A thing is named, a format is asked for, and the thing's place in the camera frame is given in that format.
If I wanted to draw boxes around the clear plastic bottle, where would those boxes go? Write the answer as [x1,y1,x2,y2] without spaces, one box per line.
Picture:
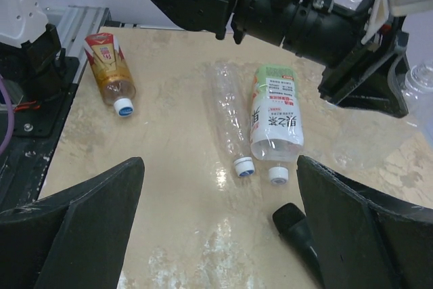
[386,60,432,156]

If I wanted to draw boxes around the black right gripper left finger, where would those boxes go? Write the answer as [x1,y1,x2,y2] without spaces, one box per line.
[1,157,145,288]

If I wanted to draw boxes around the black microphone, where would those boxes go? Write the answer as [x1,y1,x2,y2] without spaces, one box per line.
[272,203,324,288]

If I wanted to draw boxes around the aluminium frame rail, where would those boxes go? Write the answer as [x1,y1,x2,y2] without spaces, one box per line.
[43,6,111,84]

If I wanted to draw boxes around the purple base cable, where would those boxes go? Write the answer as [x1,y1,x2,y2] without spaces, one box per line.
[0,79,16,154]

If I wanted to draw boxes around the gold label drink bottle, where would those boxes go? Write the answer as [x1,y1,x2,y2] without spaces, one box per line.
[84,32,136,117]

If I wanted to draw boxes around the green tea label bottle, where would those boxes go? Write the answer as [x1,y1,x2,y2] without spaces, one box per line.
[250,64,304,185]

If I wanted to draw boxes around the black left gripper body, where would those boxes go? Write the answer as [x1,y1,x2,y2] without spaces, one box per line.
[233,0,409,118]

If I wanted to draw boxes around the clear crushed bottle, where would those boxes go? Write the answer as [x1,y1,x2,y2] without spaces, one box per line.
[208,61,255,178]

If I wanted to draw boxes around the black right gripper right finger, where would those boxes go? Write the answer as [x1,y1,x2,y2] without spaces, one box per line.
[297,155,432,288]

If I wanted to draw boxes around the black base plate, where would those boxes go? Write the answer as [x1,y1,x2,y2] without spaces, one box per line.
[1,49,80,210]

